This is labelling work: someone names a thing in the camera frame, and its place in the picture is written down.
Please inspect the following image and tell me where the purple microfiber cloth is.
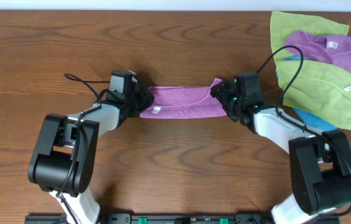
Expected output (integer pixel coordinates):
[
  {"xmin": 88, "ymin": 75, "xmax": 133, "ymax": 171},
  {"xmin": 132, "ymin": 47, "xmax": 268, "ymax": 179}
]
[{"xmin": 140, "ymin": 86, "xmax": 227, "ymax": 119}]

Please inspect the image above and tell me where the blue cloth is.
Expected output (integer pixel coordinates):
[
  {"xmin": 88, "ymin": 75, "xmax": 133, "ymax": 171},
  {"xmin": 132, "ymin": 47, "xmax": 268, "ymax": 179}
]
[{"xmin": 275, "ymin": 55, "xmax": 339, "ymax": 132}]

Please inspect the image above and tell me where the large green cloth top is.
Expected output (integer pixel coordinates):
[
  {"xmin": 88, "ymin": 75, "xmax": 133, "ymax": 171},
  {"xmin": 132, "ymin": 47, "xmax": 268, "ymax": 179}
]
[{"xmin": 269, "ymin": 11, "xmax": 349, "ymax": 52}]

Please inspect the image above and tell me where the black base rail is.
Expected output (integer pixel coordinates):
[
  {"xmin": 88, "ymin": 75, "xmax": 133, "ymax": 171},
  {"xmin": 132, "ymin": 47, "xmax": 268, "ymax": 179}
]
[{"xmin": 24, "ymin": 212, "xmax": 340, "ymax": 224}]

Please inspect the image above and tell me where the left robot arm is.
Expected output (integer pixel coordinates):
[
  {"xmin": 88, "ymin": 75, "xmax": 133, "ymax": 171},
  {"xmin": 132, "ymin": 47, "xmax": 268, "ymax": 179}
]
[{"xmin": 27, "ymin": 70, "xmax": 154, "ymax": 223}]

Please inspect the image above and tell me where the purple cloth with label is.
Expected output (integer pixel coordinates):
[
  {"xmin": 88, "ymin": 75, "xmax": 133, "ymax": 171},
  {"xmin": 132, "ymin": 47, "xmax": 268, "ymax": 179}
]
[{"xmin": 284, "ymin": 30, "xmax": 351, "ymax": 72}]

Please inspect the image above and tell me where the right black cable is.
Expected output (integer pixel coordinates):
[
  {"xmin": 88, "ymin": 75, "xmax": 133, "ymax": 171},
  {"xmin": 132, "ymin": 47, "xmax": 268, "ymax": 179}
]
[{"xmin": 256, "ymin": 45, "xmax": 351, "ymax": 217}]

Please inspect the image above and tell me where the green cloth with label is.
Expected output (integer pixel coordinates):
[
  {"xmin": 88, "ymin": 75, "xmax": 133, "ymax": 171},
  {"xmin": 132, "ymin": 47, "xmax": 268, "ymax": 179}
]
[{"xmin": 276, "ymin": 60, "xmax": 351, "ymax": 130}]

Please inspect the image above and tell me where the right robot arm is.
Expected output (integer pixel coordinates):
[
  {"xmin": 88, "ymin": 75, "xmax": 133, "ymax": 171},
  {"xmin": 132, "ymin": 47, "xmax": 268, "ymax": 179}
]
[{"xmin": 210, "ymin": 72, "xmax": 351, "ymax": 223}]

